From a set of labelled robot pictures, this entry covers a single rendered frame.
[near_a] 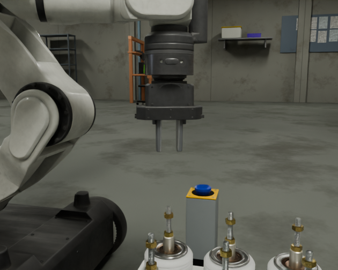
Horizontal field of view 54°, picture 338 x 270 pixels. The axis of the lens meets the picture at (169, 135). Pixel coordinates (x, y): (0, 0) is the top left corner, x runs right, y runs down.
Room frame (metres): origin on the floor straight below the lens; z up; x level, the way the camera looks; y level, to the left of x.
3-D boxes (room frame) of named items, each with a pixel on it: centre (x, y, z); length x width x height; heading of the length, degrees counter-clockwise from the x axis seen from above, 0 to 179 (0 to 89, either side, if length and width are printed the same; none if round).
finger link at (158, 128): (0.61, 0.02, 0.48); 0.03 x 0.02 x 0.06; 6
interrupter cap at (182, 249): (0.61, 0.00, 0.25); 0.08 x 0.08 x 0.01
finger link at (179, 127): (0.62, -0.02, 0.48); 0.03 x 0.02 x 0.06; 6
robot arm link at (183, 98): (0.62, 0.00, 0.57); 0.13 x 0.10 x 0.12; 96
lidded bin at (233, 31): (9.23, -1.67, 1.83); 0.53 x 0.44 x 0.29; 77
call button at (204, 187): (0.77, -0.08, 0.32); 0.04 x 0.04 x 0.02
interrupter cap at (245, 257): (0.59, -0.11, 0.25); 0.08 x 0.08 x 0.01
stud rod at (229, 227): (0.59, -0.11, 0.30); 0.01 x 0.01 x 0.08
